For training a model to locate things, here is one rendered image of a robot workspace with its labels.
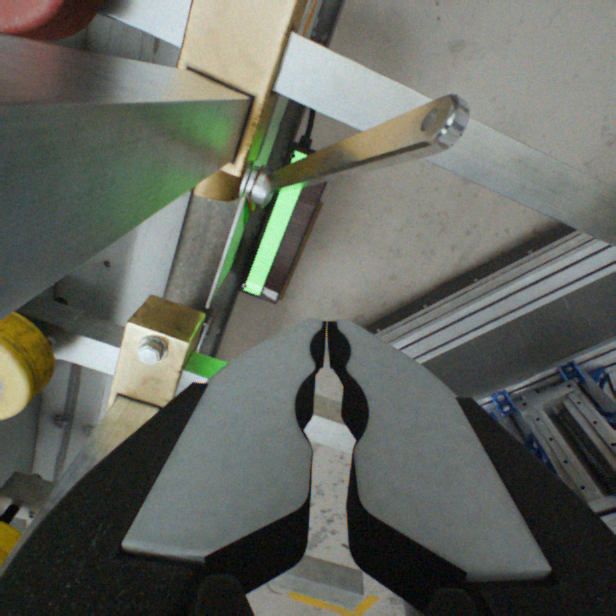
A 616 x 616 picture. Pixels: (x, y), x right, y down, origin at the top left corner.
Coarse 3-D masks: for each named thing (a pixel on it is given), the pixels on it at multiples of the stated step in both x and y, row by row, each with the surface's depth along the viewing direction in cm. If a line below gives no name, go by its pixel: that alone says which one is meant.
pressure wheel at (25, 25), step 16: (0, 0) 17; (16, 0) 17; (32, 0) 17; (48, 0) 17; (64, 0) 18; (80, 0) 18; (96, 0) 20; (0, 16) 18; (16, 16) 18; (32, 16) 18; (48, 16) 18; (64, 16) 19; (80, 16) 19; (0, 32) 18; (16, 32) 18; (32, 32) 19; (48, 32) 19; (64, 32) 20
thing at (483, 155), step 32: (128, 0) 21; (160, 0) 21; (160, 32) 22; (288, 64) 22; (320, 64) 22; (352, 64) 22; (288, 96) 23; (320, 96) 23; (352, 96) 23; (384, 96) 23; (416, 96) 23; (480, 128) 23; (448, 160) 24; (480, 160) 24; (512, 160) 24; (544, 160) 24; (512, 192) 25; (544, 192) 25; (576, 192) 25; (608, 192) 25; (576, 224) 26; (608, 224) 26
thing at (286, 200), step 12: (300, 156) 39; (288, 192) 41; (276, 204) 42; (288, 204) 42; (276, 216) 42; (288, 216) 42; (276, 228) 43; (264, 240) 43; (276, 240) 43; (264, 252) 44; (264, 264) 45; (252, 276) 45; (264, 276) 45; (252, 288) 46
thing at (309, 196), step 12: (312, 192) 41; (300, 204) 41; (312, 204) 41; (300, 216) 42; (288, 228) 43; (300, 228) 43; (288, 240) 43; (300, 240) 43; (288, 252) 44; (276, 264) 45; (288, 264) 45; (276, 276) 45; (264, 288) 46; (276, 288) 46
